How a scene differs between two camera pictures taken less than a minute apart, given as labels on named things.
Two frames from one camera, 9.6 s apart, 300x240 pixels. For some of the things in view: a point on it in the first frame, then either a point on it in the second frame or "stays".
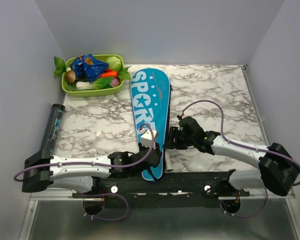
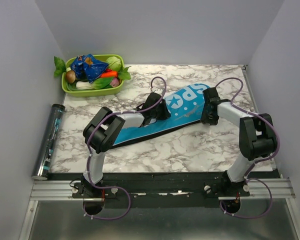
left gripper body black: x=142 y=148 → x=159 y=114
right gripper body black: x=181 y=141 → x=210 y=118
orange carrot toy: x=109 y=74 stays
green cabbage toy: x=114 y=63 stays
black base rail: x=163 y=189 stays
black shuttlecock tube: x=53 y=129 stays
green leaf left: x=60 y=65 stays
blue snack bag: x=86 y=66 stays
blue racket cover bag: x=150 y=91 → x=185 y=107
